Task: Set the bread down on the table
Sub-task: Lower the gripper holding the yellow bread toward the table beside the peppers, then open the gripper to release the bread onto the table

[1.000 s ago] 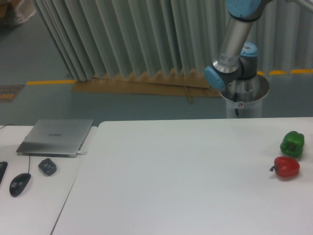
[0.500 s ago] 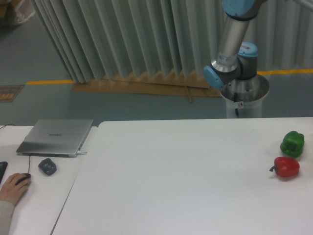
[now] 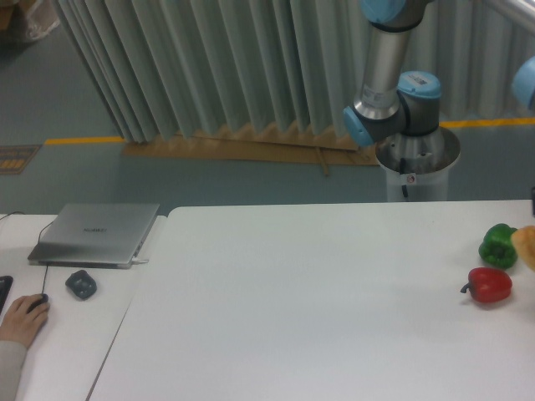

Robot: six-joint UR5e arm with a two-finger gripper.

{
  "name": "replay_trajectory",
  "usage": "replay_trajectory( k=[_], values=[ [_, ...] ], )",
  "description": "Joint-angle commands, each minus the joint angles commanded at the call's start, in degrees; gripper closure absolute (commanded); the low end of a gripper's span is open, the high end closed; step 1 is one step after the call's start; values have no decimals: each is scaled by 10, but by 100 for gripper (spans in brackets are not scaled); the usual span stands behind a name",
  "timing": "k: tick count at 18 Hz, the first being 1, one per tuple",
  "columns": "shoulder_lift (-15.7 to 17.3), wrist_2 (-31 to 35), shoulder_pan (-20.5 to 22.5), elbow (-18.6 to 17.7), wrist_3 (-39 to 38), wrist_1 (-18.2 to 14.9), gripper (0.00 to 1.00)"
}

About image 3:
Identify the green bell pepper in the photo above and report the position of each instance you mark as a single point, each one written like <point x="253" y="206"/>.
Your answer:
<point x="497" y="249"/>

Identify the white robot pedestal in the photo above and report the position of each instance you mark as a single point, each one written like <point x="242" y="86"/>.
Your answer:
<point x="417" y="168"/>

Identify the cardboard boxes in corner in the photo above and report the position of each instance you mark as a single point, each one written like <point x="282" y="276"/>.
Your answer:
<point x="27" y="21"/>

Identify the golden bread roll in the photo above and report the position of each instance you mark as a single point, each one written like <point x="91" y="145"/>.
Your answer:
<point x="523" y="243"/>

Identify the red bell pepper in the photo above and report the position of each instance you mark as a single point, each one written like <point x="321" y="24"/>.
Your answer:
<point x="488" y="285"/>

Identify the beige sleeved forearm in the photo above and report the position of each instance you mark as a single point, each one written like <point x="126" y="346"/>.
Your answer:
<point x="13" y="357"/>

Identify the person's bare hand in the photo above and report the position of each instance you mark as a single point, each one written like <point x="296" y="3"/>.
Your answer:
<point x="20" y="327"/>

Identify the brown cardboard floor sheet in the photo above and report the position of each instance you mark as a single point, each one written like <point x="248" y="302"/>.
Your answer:
<point x="270" y="145"/>

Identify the black keyboard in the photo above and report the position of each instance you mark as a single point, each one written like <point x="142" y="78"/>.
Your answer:
<point x="5" y="287"/>

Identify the black computer mouse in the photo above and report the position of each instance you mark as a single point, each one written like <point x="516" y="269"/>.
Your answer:
<point x="43" y="299"/>

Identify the silver closed laptop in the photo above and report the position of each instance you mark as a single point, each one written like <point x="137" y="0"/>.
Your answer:
<point x="108" y="235"/>

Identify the small black controller gadget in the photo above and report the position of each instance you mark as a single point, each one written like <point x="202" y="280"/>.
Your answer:
<point x="82" y="285"/>

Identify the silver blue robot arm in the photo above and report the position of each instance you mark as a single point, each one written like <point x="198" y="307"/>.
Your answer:
<point x="397" y="112"/>

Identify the white usb plug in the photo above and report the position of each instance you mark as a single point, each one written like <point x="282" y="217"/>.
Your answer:
<point x="139" y="261"/>

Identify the grey folding curtain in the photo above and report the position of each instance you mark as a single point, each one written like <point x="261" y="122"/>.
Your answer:
<point x="190" y="67"/>

